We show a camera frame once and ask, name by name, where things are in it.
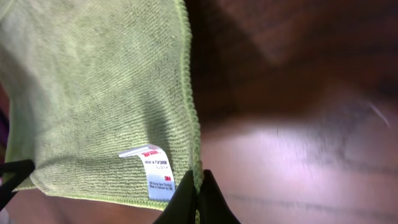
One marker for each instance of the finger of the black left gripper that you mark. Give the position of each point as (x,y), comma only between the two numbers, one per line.
(19,170)

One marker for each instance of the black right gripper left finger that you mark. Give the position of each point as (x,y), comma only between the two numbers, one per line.
(182,206)

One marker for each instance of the green microfibre cloth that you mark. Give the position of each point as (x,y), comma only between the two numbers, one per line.
(89,79)

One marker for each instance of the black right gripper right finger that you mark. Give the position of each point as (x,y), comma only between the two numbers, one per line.
(212,206)

